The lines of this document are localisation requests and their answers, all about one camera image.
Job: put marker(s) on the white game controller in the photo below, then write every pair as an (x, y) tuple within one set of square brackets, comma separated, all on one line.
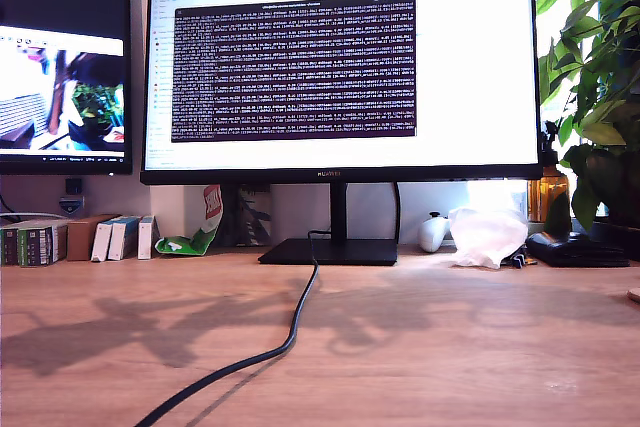
[(430, 237)]

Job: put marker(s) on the green red white snack bag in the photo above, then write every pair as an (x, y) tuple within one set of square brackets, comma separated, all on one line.
[(189, 245)]

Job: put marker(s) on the large black Huawei monitor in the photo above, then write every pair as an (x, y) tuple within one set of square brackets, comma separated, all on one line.
[(450, 92)]

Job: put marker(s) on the white crumpled plastic bag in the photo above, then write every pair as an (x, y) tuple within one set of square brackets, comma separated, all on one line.
[(482, 237)]

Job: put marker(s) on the white and blue small box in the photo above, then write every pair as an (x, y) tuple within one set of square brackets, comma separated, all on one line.
[(101, 243), (121, 240), (145, 239)]

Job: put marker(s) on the amber glass pump bottle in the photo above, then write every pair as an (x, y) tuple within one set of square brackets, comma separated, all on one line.
[(545, 192)]

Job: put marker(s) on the brown cardboard box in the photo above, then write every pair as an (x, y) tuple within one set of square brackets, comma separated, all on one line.
[(81, 239)]

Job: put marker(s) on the black pouch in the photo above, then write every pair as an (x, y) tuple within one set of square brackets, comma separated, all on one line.
[(567, 249)]

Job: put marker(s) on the green printed box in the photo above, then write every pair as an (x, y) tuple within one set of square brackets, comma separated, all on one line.
[(41, 245), (8, 247)]

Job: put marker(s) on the green leafy potted plant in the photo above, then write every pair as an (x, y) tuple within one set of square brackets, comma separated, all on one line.
[(602, 72)]

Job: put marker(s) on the black computer monitor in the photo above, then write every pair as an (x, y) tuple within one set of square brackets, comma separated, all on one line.
[(65, 2)]

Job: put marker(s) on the small black wall device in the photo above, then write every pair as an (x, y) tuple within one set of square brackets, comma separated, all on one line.
[(74, 186)]

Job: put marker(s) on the grey blue wall device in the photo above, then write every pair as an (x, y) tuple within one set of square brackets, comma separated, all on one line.
[(71, 206)]

